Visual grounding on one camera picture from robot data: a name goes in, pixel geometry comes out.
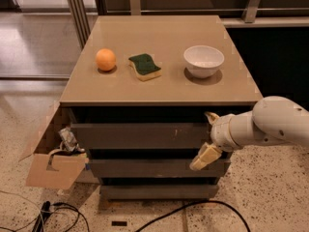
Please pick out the grey top drawer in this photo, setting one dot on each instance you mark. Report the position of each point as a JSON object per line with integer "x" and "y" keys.
{"x": 141, "y": 135}

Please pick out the white bowl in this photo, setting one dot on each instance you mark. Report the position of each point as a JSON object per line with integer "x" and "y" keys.
{"x": 203, "y": 61}

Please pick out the grey bottom drawer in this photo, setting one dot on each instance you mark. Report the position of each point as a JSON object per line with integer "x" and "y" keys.
{"x": 159, "y": 192}

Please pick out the orange fruit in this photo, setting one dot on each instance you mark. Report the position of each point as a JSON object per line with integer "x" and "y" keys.
{"x": 105, "y": 59}

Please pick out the brown cardboard box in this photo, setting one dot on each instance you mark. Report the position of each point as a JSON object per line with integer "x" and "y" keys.
{"x": 52, "y": 166}

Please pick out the grey middle drawer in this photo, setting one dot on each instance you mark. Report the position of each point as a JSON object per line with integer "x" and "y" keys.
{"x": 155, "y": 168}

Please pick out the grey drawer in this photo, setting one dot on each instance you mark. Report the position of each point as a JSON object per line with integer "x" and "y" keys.
{"x": 155, "y": 168}
{"x": 159, "y": 192}
{"x": 141, "y": 135}

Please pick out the crumpled silver wrapper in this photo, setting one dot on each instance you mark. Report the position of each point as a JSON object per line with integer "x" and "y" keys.
{"x": 69, "y": 142}

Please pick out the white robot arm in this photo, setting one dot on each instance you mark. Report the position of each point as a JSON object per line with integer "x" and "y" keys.
{"x": 272, "y": 121}

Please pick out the grey drawer cabinet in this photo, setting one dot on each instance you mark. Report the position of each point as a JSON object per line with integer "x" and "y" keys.
{"x": 118, "y": 96}

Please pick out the metal railing frame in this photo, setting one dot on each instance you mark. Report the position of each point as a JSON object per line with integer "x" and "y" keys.
{"x": 237, "y": 13}

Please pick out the green yellow sponge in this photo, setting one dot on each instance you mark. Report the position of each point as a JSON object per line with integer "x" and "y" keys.
{"x": 144, "y": 67}

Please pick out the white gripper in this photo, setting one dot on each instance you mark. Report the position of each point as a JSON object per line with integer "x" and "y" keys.
{"x": 222, "y": 131}

